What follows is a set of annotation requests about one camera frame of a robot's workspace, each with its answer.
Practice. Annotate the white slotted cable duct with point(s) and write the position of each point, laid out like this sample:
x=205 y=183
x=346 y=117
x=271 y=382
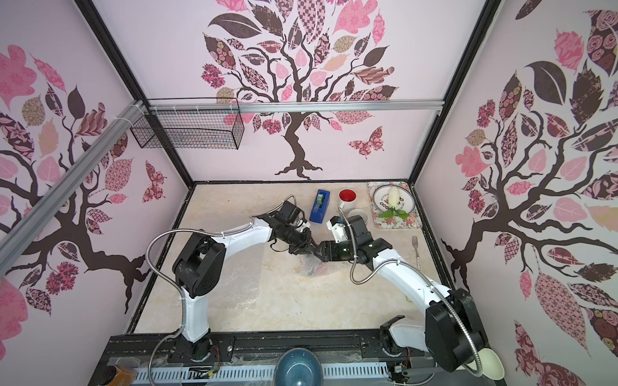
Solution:
x=264 y=374

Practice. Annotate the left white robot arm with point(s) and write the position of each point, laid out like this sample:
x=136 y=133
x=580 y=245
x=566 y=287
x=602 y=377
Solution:
x=198 y=268

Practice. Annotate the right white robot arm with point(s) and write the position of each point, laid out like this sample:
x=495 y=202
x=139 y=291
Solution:
x=452 y=331

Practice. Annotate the white decorated plate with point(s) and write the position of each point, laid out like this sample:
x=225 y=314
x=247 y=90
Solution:
x=380 y=199

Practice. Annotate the cream ladle grey handle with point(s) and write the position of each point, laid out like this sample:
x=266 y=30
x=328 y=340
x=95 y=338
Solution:
x=492 y=367

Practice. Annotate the white green toy vegetable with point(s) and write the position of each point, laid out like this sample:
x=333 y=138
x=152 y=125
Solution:
x=392 y=207

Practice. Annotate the rear aluminium frame bar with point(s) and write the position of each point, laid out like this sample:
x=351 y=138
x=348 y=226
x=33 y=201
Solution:
x=299 y=107

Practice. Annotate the blue ceramic bowl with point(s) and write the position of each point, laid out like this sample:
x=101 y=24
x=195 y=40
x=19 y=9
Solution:
x=298 y=367

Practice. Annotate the left aluminium frame bar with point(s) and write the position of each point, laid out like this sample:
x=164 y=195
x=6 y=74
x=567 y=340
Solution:
x=19 y=238

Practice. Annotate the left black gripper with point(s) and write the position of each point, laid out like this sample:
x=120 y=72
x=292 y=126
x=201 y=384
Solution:
x=306 y=244

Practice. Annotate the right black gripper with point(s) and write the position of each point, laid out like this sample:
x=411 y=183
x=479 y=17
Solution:
x=331 y=250

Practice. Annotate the metal fork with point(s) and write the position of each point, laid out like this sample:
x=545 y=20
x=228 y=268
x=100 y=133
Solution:
x=415 y=245

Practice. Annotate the brown jar black lid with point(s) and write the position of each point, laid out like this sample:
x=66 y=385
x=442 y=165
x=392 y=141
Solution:
x=113 y=375

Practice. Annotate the blue tape dispenser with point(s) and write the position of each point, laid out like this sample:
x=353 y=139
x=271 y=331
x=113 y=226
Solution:
x=320 y=206

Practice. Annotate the aluminium frame bar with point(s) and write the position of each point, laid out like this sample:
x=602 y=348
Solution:
x=19 y=238
x=299 y=107

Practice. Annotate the white mug red interior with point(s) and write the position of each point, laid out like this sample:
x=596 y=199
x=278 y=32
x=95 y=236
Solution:
x=347 y=199

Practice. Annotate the left metal flex conduit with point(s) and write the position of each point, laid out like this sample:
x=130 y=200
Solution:
x=159 y=275

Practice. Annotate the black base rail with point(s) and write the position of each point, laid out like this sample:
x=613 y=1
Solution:
x=144 y=352

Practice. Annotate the black wire basket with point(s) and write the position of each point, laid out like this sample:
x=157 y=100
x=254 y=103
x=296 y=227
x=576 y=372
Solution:
x=190 y=123

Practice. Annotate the lavender mug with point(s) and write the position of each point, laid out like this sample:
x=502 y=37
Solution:
x=360 y=213

